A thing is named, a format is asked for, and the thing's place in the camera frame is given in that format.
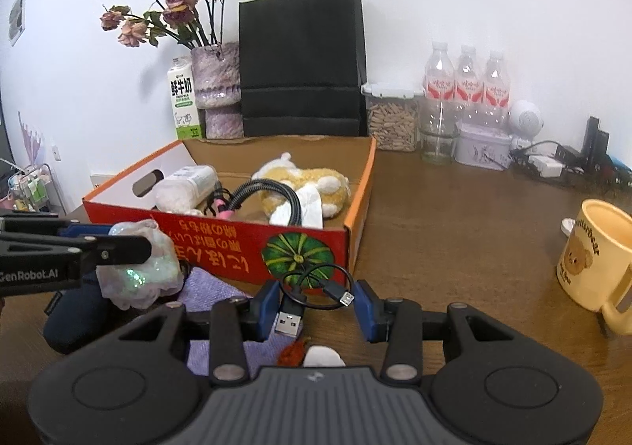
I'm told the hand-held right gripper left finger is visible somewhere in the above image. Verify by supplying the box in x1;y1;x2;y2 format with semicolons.
116;280;281;387

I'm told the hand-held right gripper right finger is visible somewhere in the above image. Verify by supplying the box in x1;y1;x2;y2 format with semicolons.
353;280;514;379

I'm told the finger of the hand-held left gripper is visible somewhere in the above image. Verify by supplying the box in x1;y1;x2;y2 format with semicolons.
0;235;152;269
0;215;115;238

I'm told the black usb cable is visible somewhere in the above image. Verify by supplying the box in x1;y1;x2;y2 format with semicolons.
273;263;357;340

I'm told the iridescent wrapper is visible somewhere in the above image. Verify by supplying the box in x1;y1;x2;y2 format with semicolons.
95;220;184;310

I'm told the dark blue pouch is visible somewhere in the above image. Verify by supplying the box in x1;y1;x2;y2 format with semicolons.
43;272;189;355

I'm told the purple woven cloth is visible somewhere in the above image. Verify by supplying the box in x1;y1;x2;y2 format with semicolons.
175;267;283;373

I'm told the orange cardboard box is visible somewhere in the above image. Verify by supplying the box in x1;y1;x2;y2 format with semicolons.
82;136;377;288

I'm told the white tissue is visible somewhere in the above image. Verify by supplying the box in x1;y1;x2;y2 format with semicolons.
269;207;297;228
299;184;325;229

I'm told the black braided cable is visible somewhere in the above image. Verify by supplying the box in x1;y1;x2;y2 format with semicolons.
224;178;305;229

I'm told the wooden desktop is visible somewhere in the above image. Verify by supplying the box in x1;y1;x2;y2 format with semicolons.
0;133;632;445

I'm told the small white object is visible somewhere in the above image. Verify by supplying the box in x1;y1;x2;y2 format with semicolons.
302;345;346;368

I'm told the white wet wipes pack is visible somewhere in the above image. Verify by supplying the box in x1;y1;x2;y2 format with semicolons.
150;165;219;215

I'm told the yellow and white plush toy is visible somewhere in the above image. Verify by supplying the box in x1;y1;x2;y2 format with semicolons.
251;152;352;219

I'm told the white and green milk carton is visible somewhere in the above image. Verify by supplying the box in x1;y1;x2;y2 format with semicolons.
168;56;206;140

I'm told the clear drinking glass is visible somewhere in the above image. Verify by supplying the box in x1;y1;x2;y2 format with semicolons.
419;116;460;166

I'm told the clear container of pellets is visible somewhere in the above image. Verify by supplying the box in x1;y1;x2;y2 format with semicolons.
361;82;424;153

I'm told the purple marbled vase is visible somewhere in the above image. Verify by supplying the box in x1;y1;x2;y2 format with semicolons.
191;43;246;140

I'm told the pale floral tin box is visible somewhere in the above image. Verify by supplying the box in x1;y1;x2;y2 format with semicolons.
453;123;512;172

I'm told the white charger plug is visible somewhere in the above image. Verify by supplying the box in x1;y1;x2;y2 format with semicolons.
528;156;564;178

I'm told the yellow bear mug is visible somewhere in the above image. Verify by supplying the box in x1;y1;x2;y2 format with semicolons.
556;199;632;335

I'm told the clear water bottle red label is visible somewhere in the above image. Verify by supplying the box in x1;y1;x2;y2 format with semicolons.
481;50;511;128
423;41;456;130
454;45;485;128

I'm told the white round speaker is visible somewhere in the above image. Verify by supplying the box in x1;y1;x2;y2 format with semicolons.
508;100;544;150

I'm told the black paper bag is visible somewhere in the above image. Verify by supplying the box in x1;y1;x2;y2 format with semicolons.
238;0;369;138

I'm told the wire rack trolley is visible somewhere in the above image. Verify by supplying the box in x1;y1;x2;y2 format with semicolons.
0;159;66;217

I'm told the purple wall decal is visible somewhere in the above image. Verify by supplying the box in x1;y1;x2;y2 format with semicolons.
17;111;46;165

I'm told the wall photo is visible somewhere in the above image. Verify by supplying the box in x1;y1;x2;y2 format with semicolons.
8;0;27;47

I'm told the tangle of black cables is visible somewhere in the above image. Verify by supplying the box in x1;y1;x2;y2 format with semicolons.
508;141;632;190

